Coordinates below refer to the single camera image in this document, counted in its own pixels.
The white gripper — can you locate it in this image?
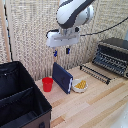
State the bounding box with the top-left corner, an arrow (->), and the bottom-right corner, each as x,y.
45,28 -> 81,58

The red plastic cup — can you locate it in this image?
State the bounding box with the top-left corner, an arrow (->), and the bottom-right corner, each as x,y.
41,77 -> 54,93

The white bowl with yellow food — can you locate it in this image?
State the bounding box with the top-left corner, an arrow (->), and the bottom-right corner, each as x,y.
72,78 -> 90,94

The black toaster oven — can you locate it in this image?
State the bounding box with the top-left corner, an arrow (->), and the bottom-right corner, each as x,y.
92,37 -> 128,80

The black fabric storage box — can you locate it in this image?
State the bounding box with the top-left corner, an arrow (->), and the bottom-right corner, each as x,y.
0,60 -> 53,128

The black wire oven rack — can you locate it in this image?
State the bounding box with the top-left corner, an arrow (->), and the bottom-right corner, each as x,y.
79,64 -> 112,85

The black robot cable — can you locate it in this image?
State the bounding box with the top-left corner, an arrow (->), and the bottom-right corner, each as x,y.
79,15 -> 128,37

